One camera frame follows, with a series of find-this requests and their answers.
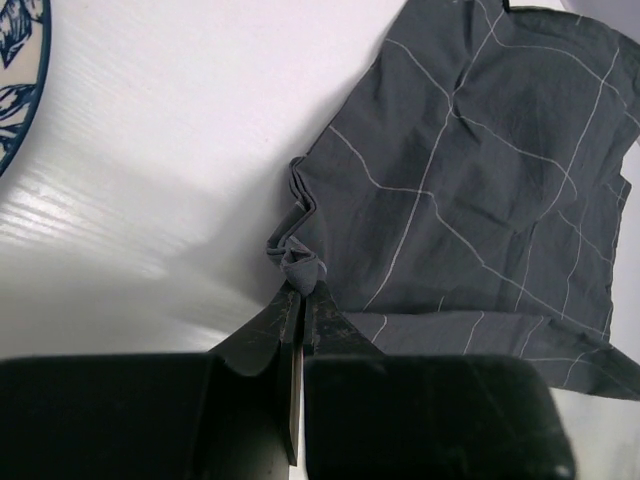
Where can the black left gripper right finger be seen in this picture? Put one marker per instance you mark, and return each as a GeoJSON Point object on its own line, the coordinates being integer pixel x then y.
{"type": "Point", "coordinates": [369, 415]}

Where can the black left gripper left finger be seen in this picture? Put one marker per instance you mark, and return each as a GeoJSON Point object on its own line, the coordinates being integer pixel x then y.
{"type": "Point", "coordinates": [227, 413]}

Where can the dark grey checked cloth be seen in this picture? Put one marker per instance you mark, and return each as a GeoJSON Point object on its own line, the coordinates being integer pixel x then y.
{"type": "Point", "coordinates": [467, 197]}

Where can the blue floral white plate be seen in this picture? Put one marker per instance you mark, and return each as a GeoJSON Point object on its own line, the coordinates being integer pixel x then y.
{"type": "Point", "coordinates": [25, 39]}

